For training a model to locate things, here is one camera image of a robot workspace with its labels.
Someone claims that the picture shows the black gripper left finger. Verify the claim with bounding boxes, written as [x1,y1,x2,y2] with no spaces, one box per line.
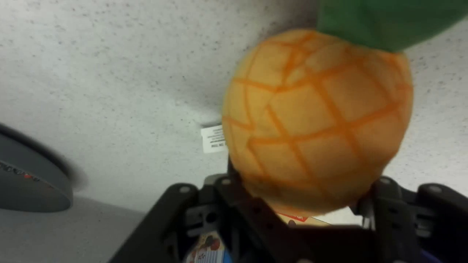
[110,183,221,263]

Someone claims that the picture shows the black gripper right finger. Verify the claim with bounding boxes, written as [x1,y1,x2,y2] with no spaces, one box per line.
[363,178,468,263]

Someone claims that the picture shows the plush pineapple toy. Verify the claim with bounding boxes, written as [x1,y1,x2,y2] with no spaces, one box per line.
[221,0,468,214]

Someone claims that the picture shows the dark round tray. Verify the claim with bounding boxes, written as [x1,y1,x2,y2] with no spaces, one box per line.
[0,125,73,214]

